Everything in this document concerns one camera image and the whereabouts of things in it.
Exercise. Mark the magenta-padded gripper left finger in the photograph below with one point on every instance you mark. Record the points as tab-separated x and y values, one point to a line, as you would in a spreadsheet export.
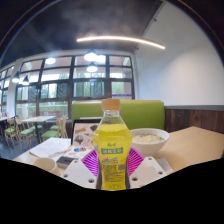
80	173

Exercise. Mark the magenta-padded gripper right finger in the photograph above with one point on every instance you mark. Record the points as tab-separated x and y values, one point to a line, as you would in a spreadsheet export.
148	171

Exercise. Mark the yellow drink bottle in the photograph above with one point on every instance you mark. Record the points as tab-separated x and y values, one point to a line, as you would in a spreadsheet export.
112	140

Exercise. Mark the white bowl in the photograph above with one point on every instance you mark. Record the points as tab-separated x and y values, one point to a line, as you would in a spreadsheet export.
151	141

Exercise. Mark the black framed picture stand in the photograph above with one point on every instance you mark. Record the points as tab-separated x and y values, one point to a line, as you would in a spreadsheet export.
83	133

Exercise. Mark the white paper sheets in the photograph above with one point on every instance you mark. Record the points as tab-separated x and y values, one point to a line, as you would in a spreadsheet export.
50	146

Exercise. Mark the green upholstered bench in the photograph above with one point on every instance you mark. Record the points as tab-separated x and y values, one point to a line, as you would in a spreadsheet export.
143	113

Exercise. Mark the group of wooden chairs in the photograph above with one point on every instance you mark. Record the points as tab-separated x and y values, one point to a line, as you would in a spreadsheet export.
28	131

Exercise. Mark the wooden dining table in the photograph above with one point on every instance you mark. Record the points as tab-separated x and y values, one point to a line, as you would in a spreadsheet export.
38	118

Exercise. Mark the large dark-framed gridded window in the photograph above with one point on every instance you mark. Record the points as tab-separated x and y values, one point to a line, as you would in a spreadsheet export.
56	90

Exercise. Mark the group of pendant lamps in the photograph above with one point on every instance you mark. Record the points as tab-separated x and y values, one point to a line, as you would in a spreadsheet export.
90	56

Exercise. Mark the long linear ceiling light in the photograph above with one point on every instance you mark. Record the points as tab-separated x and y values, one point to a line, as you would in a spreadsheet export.
123	39

